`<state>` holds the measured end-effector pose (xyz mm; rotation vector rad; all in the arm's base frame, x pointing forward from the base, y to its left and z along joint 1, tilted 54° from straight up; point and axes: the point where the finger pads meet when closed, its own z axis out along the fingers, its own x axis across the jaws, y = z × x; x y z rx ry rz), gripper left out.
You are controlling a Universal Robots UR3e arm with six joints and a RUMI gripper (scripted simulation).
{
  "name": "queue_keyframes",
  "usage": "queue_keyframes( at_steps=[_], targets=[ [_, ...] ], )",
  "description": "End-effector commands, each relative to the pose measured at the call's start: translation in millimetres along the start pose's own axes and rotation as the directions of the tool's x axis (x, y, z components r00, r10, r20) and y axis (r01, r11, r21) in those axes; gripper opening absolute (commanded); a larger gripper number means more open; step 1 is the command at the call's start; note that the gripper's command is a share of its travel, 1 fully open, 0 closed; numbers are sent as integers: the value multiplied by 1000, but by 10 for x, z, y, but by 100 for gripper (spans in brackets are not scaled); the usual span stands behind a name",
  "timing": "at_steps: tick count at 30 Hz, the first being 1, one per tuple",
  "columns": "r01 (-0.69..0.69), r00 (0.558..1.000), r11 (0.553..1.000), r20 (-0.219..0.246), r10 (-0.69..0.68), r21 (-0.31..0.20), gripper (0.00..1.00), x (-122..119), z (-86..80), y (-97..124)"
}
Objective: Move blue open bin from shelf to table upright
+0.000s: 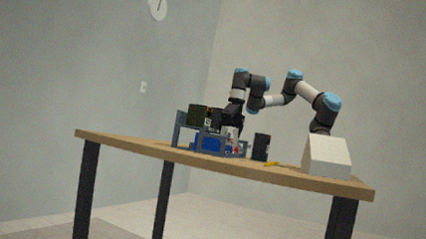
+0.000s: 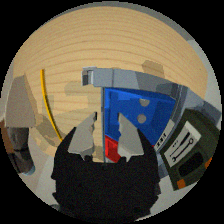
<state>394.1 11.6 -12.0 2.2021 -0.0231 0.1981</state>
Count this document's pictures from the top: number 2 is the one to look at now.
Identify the grey round disc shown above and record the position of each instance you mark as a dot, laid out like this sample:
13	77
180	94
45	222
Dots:
141	118
144	102

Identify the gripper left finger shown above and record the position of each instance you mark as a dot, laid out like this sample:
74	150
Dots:
78	143

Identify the yellow narrow bar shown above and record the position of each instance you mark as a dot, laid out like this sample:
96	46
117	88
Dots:
47	104

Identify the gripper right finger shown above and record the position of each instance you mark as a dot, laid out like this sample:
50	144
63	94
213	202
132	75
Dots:
135	146

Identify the red open bin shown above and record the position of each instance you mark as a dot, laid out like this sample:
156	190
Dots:
111	149

